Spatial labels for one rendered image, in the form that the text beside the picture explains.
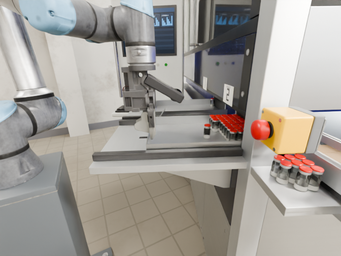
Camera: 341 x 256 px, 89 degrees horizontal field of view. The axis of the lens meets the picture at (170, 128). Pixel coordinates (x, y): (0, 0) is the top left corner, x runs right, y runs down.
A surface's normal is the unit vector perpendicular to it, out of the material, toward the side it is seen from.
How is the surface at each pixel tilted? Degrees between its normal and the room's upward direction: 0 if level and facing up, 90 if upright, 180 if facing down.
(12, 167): 72
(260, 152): 90
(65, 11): 102
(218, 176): 90
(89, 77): 90
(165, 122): 90
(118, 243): 0
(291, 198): 0
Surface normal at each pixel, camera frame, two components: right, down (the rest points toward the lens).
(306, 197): -0.02, -0.94
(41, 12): -0.29, 0.33
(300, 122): 0.04, 0.35
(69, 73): 0.44, 0.30
